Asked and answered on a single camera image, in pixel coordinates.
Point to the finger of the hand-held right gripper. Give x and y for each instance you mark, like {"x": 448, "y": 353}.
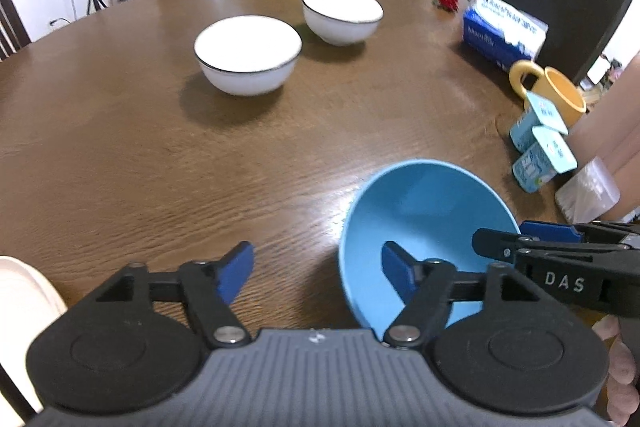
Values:
{"x": 495, "y": 244}
{"x": 550, "y": 232}

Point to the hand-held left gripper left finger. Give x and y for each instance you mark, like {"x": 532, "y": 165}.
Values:
{"x": 237, "y": 267}

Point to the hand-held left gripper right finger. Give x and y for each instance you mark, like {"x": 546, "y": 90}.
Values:
{"x": 400, "y": 272}

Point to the blue bowl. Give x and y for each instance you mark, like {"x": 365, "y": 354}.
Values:
{"x": 430, "y": 207}

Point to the white bowl with dark rim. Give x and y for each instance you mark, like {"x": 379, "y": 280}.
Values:
{"x": 340, "y": 32}
{"x": 240, "y": 77}

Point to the large cream plate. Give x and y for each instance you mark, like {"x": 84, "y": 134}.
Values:
{"x": 25, "y": 307}

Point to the person's right hand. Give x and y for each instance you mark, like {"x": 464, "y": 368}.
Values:
{"x": 620, "y": 382}

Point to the clear plastic container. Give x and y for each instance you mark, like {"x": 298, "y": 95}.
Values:
{"x": 590, "y": 192}

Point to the blue yogurt cup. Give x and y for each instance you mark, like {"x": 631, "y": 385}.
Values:
{"x": 535, "y": 167}
{"x": 525, "y": 132}

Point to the yellow mug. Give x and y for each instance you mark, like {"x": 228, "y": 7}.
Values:
{"x": 560, "y": 92}

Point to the blue tissue pack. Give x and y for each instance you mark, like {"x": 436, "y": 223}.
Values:
{"x": 495, "y": 42}

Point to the red flower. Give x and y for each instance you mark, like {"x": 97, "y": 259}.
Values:
{"x": 446, "y": 1}

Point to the dark wooden chair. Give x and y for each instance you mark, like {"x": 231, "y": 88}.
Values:
{"x": 12, "y": 27}

